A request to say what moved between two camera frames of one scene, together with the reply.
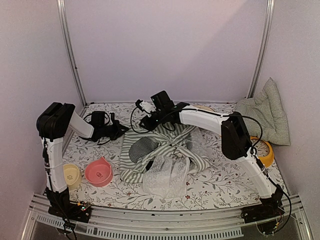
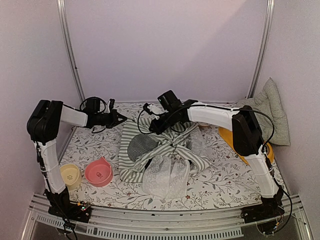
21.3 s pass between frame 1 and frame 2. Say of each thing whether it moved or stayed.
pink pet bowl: stayed
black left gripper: moved
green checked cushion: stayed
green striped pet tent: stayed
